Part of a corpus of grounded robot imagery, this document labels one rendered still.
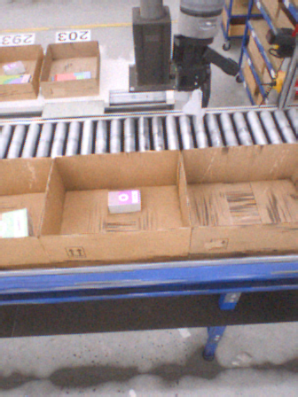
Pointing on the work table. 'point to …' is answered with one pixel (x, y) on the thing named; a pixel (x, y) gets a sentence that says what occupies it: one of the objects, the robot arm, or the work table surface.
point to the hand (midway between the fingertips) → (196, 113)
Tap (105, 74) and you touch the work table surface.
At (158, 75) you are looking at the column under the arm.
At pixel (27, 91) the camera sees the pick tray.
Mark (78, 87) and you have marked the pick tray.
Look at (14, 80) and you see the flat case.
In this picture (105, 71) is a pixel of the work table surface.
